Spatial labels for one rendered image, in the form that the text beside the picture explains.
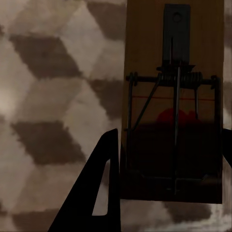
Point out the mousetrap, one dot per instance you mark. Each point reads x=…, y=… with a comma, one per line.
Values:
x=172, y=112

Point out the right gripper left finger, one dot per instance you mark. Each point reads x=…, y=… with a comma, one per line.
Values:
x=75, y=214

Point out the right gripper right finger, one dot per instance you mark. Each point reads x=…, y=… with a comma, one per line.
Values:
x=227, y=145

